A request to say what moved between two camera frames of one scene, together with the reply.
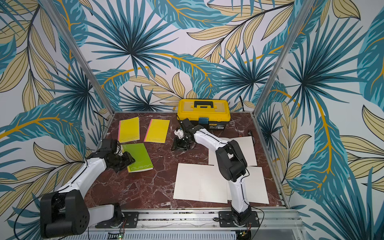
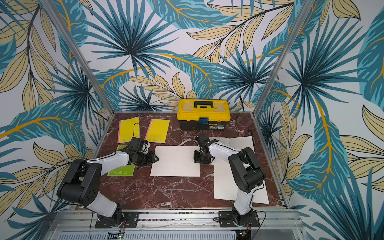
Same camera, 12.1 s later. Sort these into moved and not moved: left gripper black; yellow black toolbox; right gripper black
Moved: left gripper black; right gripper black
Not moved: yellow black toolbox
